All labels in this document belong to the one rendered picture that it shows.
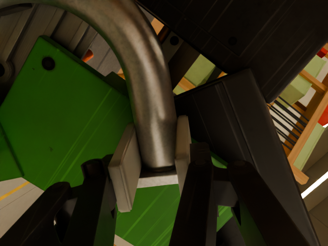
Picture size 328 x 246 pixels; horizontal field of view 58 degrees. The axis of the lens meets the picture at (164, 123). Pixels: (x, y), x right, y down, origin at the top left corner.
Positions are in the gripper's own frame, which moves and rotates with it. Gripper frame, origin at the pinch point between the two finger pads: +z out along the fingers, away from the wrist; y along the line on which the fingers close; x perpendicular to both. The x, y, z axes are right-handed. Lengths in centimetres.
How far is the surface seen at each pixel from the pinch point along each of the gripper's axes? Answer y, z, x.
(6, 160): -13.2, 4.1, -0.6
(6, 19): -10.7, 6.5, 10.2
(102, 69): -20, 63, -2
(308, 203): 247, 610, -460
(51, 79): -7.5, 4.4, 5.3
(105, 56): -18, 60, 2
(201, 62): 17, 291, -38
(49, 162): -9.7, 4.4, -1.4
